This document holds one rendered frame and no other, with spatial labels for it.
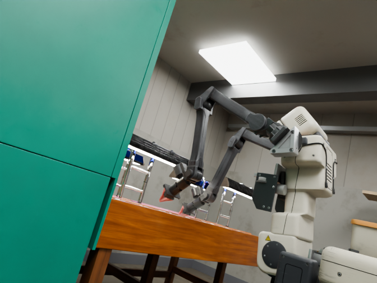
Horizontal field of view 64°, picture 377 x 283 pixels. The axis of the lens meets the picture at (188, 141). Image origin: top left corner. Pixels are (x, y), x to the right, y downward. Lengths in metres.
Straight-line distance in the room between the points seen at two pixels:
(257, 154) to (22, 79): 4.09
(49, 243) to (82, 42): 0.66
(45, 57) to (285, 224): 1.07
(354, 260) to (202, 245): 0.79
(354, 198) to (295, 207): 2.85
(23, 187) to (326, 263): 0.96
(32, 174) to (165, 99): 3.21
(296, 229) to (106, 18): 1.07
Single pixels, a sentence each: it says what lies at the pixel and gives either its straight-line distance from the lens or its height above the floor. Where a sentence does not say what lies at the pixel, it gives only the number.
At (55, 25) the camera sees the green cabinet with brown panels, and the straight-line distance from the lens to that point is 1.09.
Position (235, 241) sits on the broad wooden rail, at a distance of 1.87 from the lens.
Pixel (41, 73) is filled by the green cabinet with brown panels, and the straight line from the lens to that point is 1.04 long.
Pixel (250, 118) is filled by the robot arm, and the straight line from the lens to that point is 1.34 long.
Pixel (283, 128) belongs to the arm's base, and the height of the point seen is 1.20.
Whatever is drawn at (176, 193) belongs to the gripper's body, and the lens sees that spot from 1.53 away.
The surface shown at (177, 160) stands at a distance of 1.81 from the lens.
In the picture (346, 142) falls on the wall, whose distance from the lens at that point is 4.40.
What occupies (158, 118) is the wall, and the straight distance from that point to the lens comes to 4.00.
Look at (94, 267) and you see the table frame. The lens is 1.26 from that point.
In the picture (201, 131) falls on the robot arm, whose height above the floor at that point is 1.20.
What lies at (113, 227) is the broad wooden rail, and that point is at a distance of 1.24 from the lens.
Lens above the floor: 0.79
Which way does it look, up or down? 13 degrees up
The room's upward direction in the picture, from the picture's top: 16 degrees clockwise
